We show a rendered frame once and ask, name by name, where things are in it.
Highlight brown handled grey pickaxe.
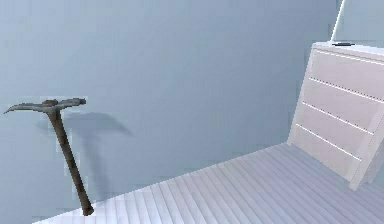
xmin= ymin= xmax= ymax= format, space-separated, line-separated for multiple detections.
xmin=3 ymin=97 xmax=95 ymax=217

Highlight white chest of drawers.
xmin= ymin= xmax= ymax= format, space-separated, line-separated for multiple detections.
xmin=287 ymin=41 xmax=384 ymax=192

